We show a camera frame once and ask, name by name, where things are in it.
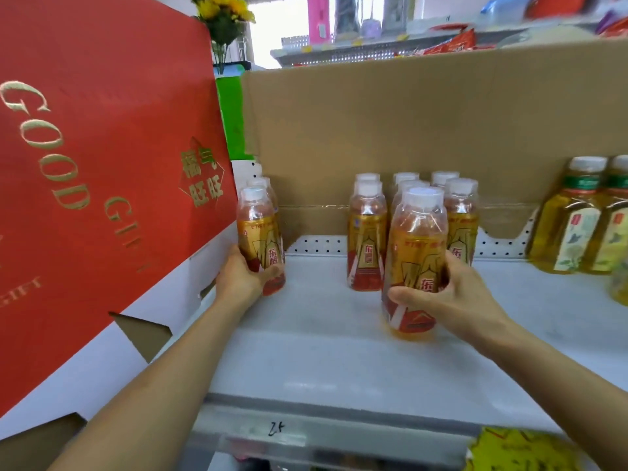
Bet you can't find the person's right hand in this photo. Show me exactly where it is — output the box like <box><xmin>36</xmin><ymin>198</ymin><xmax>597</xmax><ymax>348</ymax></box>
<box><xmin>387</xmin><ymin>250</ymin><xmax>512</xmax><ymax>358</ymax></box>

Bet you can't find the person's left hand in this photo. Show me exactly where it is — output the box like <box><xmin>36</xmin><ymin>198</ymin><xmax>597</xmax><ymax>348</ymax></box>
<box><xmin>215</xmin><ymin>245</ymin><xmax>286</xmax><ymax>315</ymax></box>

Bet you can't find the orange energy drink bottle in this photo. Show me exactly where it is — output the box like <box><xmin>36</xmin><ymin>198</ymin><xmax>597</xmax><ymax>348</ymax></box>
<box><xmin>247</xmin><ymin>176</ymin><xmax>281</xmax><ymax>216</ymax></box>
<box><xmin>237</xmin><ymin>186</ymin><xmax>286</xmax><ymax>297</ymax></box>
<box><xmin>382</xmin><ymin>186</ymin><xmax>449</xmax><ymax>342</ymax></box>

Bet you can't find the person's left forearm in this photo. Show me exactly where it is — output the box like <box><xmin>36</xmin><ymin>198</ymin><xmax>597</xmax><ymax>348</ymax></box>
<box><xmin>48</xmin><ymin>289</ymin><xmax>247</xmax><ymax>471</ymax></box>

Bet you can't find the person's right forearm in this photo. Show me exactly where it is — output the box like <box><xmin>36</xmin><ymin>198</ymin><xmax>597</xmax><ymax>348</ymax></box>
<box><xmin>477</xmin><ymin>320</ymin><xmax>628</xmax><ymax>471</ymax></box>

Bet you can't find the group of orange drinks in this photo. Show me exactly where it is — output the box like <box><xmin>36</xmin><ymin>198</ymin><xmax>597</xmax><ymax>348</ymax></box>
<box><xmin>347</xmin><ymin>171</ymin><xmax>480</xmax><ymax>293</ymax></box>

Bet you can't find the white metal shelf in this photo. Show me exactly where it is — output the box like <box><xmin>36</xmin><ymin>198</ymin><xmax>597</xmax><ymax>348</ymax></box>
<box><xmin>189</xmin><ymin>211</ymin><xmax>628</xmax><ymax>471</ymax></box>

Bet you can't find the green box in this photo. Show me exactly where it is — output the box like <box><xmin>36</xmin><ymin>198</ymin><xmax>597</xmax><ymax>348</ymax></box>
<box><xmin>215</xmin><ymin>75</ymin><xmax>255</xmax><ymax>162</ymax></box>

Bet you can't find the green tea bottle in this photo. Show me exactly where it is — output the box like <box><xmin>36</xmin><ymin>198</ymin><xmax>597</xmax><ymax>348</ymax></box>
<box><xmin>527</xmin><ymin>156</ymin><xmax>609</xmax><ymax>275</ymax></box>
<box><xmin>580</xmin><ymin>155</ymin><xmax>628</xmax><ymax>275</ymax></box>

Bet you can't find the brown cardboard box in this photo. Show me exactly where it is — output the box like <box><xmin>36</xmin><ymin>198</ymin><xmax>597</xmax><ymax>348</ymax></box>
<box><xmin>240</xmin><ymin>38</ymin><xmax>628</xmax><ymax>251</ymax></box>

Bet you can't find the yellow price tag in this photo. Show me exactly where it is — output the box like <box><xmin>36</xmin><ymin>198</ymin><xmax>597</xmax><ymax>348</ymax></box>
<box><xmin>463</xmin><ymin>426</ymin><xmax>585</xmax><ymax>471</ymax></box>

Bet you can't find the red gift box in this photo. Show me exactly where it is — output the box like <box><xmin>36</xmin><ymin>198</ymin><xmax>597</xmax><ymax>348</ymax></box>
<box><xmin>0</xmin><ymin>0</ymin><xmax>240</xmax><ymax>471</ymax></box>

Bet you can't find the glass vase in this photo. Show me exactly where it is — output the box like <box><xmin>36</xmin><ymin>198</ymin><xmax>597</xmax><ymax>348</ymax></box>
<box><xmin>211</xmin><ymin>41</ymin><xmax>232</xmax><ymax>75</ymax></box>

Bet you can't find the grey background shelf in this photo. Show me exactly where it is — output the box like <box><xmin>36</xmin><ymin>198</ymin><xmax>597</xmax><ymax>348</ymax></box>
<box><xmin>270</xmin><ymin>17</ymin><xmax>628</xmax><ymax>69</ymax></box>

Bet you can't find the red snack packet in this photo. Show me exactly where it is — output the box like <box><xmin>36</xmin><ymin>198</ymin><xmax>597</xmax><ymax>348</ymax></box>
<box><xmin>416</xmin><ymin>28</ymin><xmax>478</xmax><ymax>56</ymax></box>

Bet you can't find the pink package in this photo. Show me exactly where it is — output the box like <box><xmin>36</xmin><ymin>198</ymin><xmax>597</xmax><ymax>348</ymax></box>
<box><xmin>307</xmin><ymin>0</ymin><xmax>331</xmax><ymax>45</ymax></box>

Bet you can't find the yellow flower bouquet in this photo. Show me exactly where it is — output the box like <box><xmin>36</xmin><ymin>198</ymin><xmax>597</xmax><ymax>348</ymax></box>
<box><xmin>189</xmin><ymin>0</ymin><xmax>256</xmax><ymax>46</ymax></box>

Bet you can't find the blue plastic package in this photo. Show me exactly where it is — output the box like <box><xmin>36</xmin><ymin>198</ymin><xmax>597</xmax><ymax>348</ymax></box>
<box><xmin>480</xmin><ymin>0</ymin><xmax>533</xmax><ymax>21</ymax></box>

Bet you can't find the red plastic package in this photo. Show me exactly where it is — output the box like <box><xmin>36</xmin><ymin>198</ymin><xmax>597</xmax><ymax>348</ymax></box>
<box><xmin>524</xmin><ymin>0</ymin><xmax>590</xmax><ymax>21</ymax></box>

